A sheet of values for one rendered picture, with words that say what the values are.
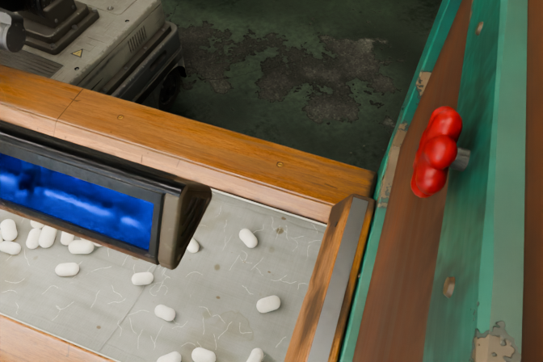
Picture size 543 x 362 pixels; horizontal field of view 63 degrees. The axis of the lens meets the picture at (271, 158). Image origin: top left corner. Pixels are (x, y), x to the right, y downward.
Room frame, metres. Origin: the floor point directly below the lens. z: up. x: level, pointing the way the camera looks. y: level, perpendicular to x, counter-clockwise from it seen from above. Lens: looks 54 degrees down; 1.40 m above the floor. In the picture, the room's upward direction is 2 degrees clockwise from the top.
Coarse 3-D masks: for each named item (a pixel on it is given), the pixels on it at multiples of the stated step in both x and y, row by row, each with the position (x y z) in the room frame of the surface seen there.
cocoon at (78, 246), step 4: (76, 240) 0.30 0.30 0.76; (80, 240) 0.30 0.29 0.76; (84, 240) 0.30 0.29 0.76; (72, 244) 0.29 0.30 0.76; (76, 244) 0.29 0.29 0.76; (80, 244) 0.29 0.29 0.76; (84, 244) 0.29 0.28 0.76; (88, 244) 0.29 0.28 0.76; (92, 244) 0.29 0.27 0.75; (72, 248) 0.28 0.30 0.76; (76, 248) 0.28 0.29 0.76; (80, 248) 0.28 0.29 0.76; (84, 248) 0.28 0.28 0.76; (88, 248) 0.28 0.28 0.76; (92, 248) 0.29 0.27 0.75; (72, 252) 0.28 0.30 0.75; (76, 252) 0.28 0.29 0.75; (80, 252) 0.28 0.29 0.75; (84, 252) 0.28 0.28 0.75; (88, 252) 0.28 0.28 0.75
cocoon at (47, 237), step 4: (44, 228) 0.31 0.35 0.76; (48, 228) 0.31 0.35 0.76; (52, 228) 0.31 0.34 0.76; (44, 232) 0.31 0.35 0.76; (48, 232) 0.31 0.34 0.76; (52, 232) 0.31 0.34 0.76; (56, 232) 0.31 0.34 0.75; (40, 236) 0.30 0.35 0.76; (44, 236) 0.30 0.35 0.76; (48, 236) 0.30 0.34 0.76; (52, 236) 0.30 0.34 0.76; (40, 240) 0.29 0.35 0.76; (44, 240) 0.29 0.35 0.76; (48, 240) 0.29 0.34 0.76; (52, 240) 0.30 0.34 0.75; (40, 244) 0.29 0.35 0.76; (44, 244) 0.29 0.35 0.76; (48, 244) 0.29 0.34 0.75; (52, 244) 0.29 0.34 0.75
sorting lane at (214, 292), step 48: (240, 240) 0.31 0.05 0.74; (288, 240) 0.32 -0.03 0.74; (0, 288) 0.22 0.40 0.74; (48, 288) 0.22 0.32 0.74; (96, 288) 0.23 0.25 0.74; (144, 288) 0.23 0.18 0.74; (192, 288) 0.23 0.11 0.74; (240, 288) 0.23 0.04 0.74; (288, 288) 0.24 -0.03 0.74; (96, 336) 0.16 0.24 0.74; (144, 336) 0.16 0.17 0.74; (192, 336) 0.16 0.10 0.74; (240, 336) 0.17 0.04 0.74; (288, 336) 0.17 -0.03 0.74
